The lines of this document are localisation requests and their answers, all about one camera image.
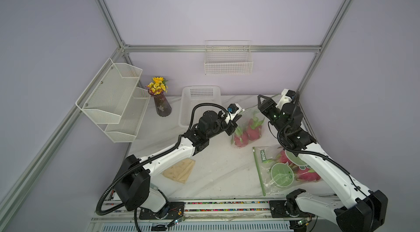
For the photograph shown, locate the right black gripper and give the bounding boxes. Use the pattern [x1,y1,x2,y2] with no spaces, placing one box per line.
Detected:
[259,95,288,137]

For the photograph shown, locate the clear zip-top bag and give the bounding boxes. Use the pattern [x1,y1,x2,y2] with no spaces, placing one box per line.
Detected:
[231,106,265,148]
[253,146,322,196]

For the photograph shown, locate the pink dragon fruit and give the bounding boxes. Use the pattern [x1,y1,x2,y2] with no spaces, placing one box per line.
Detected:
[234,127,249,148]
[246,117,264,141]

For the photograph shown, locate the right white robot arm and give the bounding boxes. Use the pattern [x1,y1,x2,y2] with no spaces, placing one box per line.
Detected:
[258,90,388,232]

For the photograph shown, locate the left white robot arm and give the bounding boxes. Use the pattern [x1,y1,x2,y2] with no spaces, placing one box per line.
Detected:
[95,104,243,217]

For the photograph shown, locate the pink dragon fruit in bag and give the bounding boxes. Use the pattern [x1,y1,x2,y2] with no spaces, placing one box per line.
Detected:
[234,127,249,148]

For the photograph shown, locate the dragon fruit in near bag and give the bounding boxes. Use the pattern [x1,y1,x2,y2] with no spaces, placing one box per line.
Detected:
[277,150,322,182]

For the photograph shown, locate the white plastic basket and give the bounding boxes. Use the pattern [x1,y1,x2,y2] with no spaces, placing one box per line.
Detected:
[178,85,222,128]

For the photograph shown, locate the beige work glove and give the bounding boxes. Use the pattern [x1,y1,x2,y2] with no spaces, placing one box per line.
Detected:
[163,158,195,184]

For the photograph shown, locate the yellow flowers in vase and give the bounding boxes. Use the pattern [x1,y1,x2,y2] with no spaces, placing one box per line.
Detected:
[147,77,172,117]

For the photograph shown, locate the white mesh two-tier shelf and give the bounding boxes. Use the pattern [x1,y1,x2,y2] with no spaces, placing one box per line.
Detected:
[75,59,150,143]

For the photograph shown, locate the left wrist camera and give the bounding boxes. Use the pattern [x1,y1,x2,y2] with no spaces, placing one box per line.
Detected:
[225,104,244,122]

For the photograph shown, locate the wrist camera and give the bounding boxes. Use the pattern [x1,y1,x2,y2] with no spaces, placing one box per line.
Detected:
[225,104,244,122]
[276,89,296,109]

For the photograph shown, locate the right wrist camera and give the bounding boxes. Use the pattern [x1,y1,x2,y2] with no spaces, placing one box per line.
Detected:
[276,89,296,109]

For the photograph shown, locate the white wire wall basket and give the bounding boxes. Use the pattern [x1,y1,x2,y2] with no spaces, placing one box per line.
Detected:
[204,40,253,75]

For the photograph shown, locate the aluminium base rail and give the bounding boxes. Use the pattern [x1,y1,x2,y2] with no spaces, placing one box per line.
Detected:
[87,199,327,232]

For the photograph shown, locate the aluminium frame struts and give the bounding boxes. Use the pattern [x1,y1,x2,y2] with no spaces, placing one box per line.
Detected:
[1,0,342,198]

